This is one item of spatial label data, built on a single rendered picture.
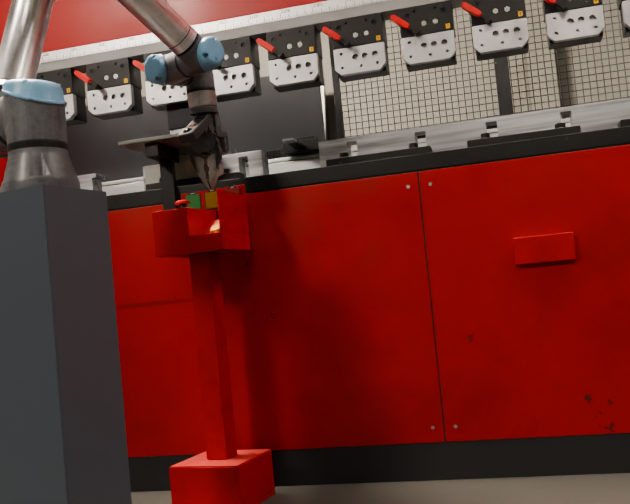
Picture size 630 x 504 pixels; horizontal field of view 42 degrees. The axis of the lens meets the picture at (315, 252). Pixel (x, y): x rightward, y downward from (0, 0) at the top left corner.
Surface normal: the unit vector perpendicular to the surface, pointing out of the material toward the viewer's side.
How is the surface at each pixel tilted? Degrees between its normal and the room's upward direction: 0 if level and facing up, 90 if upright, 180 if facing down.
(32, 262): 90
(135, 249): 90
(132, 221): 90
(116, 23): 90
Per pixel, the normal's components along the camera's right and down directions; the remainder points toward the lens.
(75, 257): 0.90, -0.11
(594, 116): -0.24, -0.03
